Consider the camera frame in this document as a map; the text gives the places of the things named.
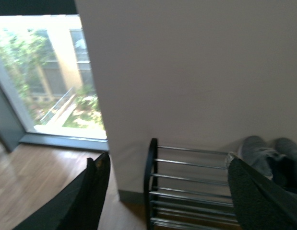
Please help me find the grey knit sneaker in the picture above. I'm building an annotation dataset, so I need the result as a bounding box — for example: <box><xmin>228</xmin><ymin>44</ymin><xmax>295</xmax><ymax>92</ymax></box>
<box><xmin>237</xmin><ymin>136</ymin><xmax>284</xmax><ymax>180</ymax></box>
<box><xmin>269</xmin><ymin>138</ymin><xmax>297</xmax><ymax>194</ymax></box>

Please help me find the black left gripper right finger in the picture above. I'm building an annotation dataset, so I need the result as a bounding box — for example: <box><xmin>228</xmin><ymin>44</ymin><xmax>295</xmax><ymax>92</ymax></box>
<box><xmin>225</xmin><ymin>153</ymin><xmax>297</xmax><ymax>230</ymax></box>

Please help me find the black metal shoe rack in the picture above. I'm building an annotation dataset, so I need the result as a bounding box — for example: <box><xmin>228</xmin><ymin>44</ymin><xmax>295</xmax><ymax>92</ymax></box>
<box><xmin>143</xmin><ymin>138</ymin><xmax>241</xmax><ymax>230</ymax></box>

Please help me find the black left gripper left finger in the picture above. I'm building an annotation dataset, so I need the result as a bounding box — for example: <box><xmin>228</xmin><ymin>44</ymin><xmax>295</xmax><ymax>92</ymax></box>
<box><xmin>15</xmin><ymin>152</ymin><xmax>111</xmax><ymax>230</ymax></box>

